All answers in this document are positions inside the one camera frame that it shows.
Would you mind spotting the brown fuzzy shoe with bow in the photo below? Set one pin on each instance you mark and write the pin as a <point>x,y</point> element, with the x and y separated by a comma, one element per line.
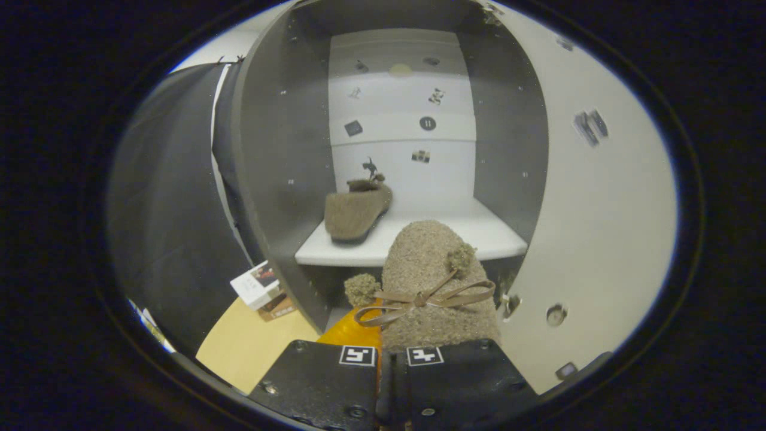
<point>419,257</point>
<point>353,212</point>

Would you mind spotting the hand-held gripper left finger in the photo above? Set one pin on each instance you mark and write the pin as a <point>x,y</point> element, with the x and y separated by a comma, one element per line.
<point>323,383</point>

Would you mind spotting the grey shoe cabinet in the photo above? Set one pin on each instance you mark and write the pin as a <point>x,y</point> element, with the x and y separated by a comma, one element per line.
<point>281,149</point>

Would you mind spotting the black backdrop cloth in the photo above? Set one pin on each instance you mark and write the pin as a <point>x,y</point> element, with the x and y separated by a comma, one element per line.
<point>167,209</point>

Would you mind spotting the brown cardboard box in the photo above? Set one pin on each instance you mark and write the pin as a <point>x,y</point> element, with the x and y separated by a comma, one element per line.
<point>278,308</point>

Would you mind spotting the white tray with small items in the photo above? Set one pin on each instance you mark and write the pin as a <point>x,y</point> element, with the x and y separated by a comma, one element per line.
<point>157,335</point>

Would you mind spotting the white book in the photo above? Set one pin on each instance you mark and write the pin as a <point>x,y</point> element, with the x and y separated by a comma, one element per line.
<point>254,286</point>

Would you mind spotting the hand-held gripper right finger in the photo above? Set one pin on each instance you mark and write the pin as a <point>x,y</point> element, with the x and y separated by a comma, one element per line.
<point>461,383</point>

